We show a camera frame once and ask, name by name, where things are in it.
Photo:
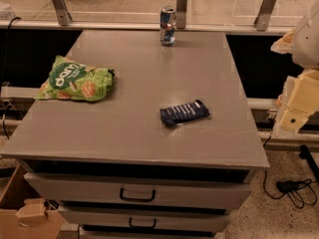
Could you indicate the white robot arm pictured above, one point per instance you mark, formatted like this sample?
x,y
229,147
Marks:
x,y
300,96

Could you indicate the blue rxbar wrapper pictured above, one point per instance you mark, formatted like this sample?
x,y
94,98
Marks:
x,y
180,114

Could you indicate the grey drawer cabinet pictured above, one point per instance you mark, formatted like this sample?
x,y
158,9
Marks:
x,y
123,136

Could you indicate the green chip bag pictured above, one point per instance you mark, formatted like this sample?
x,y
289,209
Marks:
x,y
70,80

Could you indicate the blue soda can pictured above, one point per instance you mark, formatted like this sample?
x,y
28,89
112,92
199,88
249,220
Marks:
x,y
167,21

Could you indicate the top grey drawer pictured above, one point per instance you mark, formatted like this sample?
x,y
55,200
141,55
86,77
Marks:
x,y
144,191

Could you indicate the grey drawer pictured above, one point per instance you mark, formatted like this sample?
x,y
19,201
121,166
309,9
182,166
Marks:
x,y
145,219
144,191

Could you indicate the cardboard box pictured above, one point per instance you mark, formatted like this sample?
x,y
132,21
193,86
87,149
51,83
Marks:
x,y
24,214

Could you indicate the middle metal bracket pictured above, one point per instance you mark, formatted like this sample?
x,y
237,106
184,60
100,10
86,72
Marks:
x,y
181,7

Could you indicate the metal bracket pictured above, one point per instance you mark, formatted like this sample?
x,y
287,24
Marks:
x,y
181,7
63,16
262,20

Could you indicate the left metal bracket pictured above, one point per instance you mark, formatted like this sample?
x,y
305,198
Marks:
x,y
63,16

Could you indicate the right metal bracket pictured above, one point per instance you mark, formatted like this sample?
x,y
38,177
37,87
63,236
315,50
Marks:
x,y
262,20

